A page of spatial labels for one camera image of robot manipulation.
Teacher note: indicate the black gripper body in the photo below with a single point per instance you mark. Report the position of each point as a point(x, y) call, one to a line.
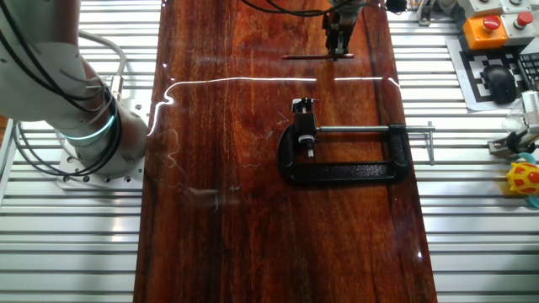
point(334, 29)

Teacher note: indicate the silver camera mount bracket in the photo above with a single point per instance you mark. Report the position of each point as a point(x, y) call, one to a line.
point(516, 143)

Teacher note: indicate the black computer mouse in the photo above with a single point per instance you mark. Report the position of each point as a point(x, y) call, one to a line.
point(500, 84)

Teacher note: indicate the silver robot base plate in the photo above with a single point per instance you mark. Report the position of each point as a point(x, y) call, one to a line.
point(130, 177)

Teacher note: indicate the yellow orange toy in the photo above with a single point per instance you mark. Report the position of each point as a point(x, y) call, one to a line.
point(524, 179)

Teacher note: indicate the checkered marker sheet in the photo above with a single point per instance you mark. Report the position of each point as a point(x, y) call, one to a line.
point(473, 84)

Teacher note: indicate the black C-clamp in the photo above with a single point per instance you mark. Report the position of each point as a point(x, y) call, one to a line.
point(337, 171)

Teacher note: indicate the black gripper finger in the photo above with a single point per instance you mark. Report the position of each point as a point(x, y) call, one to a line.
point(345, 47)
point(332, 48)

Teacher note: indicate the silver metal bracket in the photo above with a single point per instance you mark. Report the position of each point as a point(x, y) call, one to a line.
point(426, 12)

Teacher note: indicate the black keyboard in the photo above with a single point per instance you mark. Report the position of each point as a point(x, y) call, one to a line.
point(531, 69)

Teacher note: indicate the grey emergency stop box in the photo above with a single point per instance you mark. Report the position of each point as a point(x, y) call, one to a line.
point(511, 35)

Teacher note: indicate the clear plastic cup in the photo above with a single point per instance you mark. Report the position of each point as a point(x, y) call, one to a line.
point(511, 124)

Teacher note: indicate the silver ribbed camera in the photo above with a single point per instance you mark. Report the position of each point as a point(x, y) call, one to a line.
point(532, 109)

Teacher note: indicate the orange emergency stop box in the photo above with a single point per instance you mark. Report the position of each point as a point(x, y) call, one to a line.
point(478, 38)

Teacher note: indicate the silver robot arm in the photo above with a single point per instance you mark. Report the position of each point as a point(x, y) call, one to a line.
point(113, 139)

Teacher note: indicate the grey control box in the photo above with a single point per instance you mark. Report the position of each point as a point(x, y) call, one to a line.
point(484, 8)

